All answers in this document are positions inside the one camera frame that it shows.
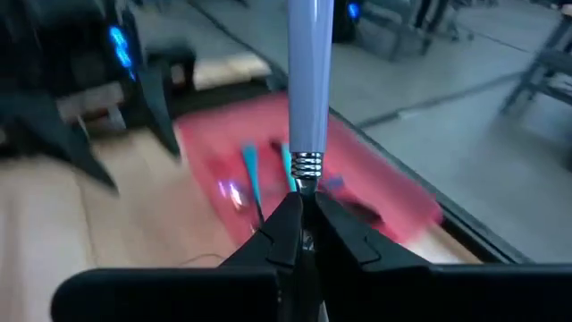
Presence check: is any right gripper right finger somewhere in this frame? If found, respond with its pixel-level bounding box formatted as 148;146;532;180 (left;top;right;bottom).
314;191;572;322

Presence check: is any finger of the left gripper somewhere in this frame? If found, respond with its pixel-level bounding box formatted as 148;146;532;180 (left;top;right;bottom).
0;89;120;196
136;55;183;160

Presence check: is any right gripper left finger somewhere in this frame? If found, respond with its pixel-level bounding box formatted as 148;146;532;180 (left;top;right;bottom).
50;191;305;322

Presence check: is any black spoon teal handle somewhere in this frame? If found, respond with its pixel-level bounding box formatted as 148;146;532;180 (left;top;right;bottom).
240;141;267;225

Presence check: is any teal-handled silver spoon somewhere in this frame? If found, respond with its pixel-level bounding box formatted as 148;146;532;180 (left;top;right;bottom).
279;141;299;194

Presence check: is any purple-handled silver spoon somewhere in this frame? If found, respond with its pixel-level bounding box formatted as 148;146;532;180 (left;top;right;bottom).
287;0;336;198

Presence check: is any black computer tower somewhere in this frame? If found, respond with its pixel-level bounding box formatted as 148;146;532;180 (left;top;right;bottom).
100;8;144;86

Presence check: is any pink plastic bin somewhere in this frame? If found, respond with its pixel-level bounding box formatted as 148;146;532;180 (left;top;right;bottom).
175;91;444;246

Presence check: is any grey metal table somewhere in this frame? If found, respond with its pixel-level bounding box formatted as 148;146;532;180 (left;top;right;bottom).
499;11;572;115

